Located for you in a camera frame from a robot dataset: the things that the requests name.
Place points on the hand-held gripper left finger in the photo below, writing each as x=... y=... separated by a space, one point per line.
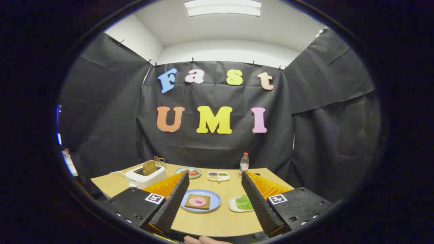
x=174 y=203

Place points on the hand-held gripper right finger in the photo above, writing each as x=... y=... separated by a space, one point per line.
x=259 y=206

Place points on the green lettuce leaf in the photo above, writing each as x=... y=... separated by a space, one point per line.
x=244 y=202

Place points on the brown toast slice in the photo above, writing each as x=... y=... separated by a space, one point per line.
x=150 y=167

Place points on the square bread slice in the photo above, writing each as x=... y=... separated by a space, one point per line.
x=188 y=205

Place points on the pink ham slice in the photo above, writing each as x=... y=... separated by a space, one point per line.
x=197 y=201

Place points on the white square plate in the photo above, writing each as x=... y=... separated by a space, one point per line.
x=232 y=205

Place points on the pale green round plate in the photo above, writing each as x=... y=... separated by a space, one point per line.
x=179 y=170

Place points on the white toaster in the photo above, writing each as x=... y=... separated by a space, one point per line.
x=149 y=179

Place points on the red sausage piece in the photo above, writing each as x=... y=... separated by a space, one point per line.
x=194 y=172

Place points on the blue round plate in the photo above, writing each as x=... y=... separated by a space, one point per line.
x=215 y=200

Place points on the clear red-capped water bottle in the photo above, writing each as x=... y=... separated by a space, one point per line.
x=244 y=166

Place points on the white divided spice dish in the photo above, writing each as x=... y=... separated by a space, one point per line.
x=218 y=179

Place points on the ceiling light panel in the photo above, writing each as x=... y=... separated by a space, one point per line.
x=222 y=8

